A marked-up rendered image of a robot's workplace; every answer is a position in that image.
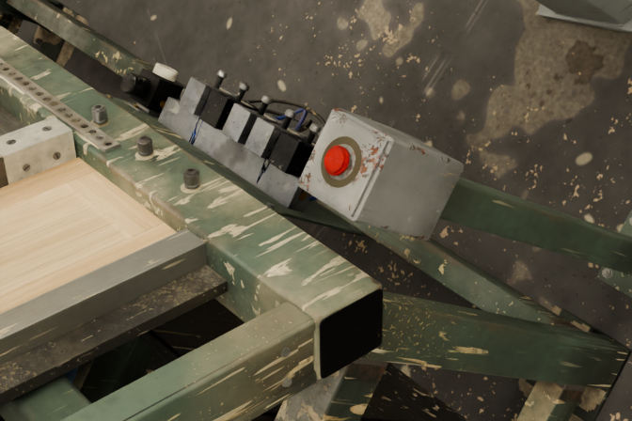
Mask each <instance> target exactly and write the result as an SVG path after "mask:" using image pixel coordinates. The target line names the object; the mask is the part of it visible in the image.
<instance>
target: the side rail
mask: <svg viewBox="0 0 632 421"><path fill-rule="evenodd" d="M314 330H315V321H314V319H312V318H311V317H310V316H308V315H307V314H306V313H304V312H303V311H302V310H300V309H299V308H298V307H296V306H295V305H294V304H292V303H291V302H288V301H287V302H285V303H283V304H280V305H278V306H276V307H274V308H272V309H271V310H269V311H267V312H265V313H263V314H261V315H259V316H257V317H256V318H254V319H253V320H250V321H248V322H246V323H244V324H242V325H240V326H238V327H237V328H235V329H233V330H231V331H229V332H227V333H225V334H223V335H221V336H219V337H218V338H216V339H214V340H212V341H210V342H208V343H206V344H204V345H202V346H201V347H199V348H197V349H195V350H193V351H190V352H188V353H186V354H185V355H184V356H182V357H180V358H178V359H176V360H174V361H172V362H170V363H168V364H167V365H165V366H162V367H160V368H158V369H156V370H154V371H152V372H151V373H150V374H148V375H146V376H144V377H142V378H140V379H138V380H136V381H134V382H132V383H130V384H128V385H126V386H124V387H122V388H120V389H119V390H117V391H116V392H114V393H112V394H110V395H108V396H106V397H104V398H101V399H99V400H98V401H96V402H94V403H92V404H90V405H88V406H86V407H85V408H83V409H82V410H80V411H78V412H76V413H73V414H71V415H69V416H67V417H65V418H64V419H62V420H60V421H251V420H252V419H254V418H256V417H258V416H259V415H261V414H263V413H265V412H267V411H269V410H270V409H272V408H274V407H275V406H276V405H278V404H280V403H281V402H283V401H285V400H286V399H288V398H290V397H292V396H294V395H296V394H297V393H299V392H301V391H302V390H304V389H306V388H308V387H309V386H311V385H313V384H314V383H316V381H317V375H316V371H315V370H314V369H313V331H314Z"/></svg>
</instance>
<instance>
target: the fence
mask: <svg viewBox="0 0 632 421"><path fill-rule="evenodd" d="M205 265H207V255H206V243H205V242H204V241H203V240H201V239H200V238H199V237H197V236H196V235H195V234H193V233H192V232H191V231H189V230H188V229H187V228H186V229H184V230H181V231H179V232H177V233H175V234H173V235H170V236H168V237H166V238H164V239H162V240H160V241H158V242H155V243H153V244H151V245H148V246H146V247H144V248H142V249H140V250H138V251H135V252H133V253H131V254H130V255H128V256H125V257H122V258H120V259H118V260H116V261H113V262H111V263H109V264H107V265H105V266H102V267H101V268H99V269H97V270H95V271H93V272H90V273H87V274H85V275H83V276H80V277H78V278H76V279H74V280H72V281H70V282H68V283H66V284H64V285H62V286H60V287H57V288H54V289H52V290H50V291H48V292H45V293H43V294H41V295H40V296H38V297H35V298H33V299H31V300H29V301H27V302H25V303H22V304H19V305H17V306H15V307H12V308H10V309H9V310H7V311H5V312H3V313H0V365H1V364H3V363H5V362H7V361H9V360H11V359H13V358H15V357H17V356H19V355H21V354H23V353H25V352H27V351H30V350H32V349H35V348H36V347H38V346H40V345H42V344H44V343H46V342H48V341H50V340H52V339H54V338H56V337H58V336H60V335H64V334H66V333H67V332H69V331H71V330H73V329H75V328H77V327H79V326H81V325H83V324H85V323H87V322H89V321H91V320H95V319H96V318H98V317H100V316H102V315H104V314H106V313H108V312H110V311H112V310H114V309H116V308H118V307H120V306H123V305H125V304H127V303H129V302H131V301H133V300H135V299H137V298H139V297H141V296H143V295H145V294H147V293H149V292H152V291H154V290H156V289H158V288H160V287H162V286H164V285H166V284H168V283H170V282H172V281H174V280H176V279H178V278H181V277H183V276H185V275H187V274H189V273H191V272H193V271H195V270H197V269H199V268H201V267H203V266H205Z"/></svg>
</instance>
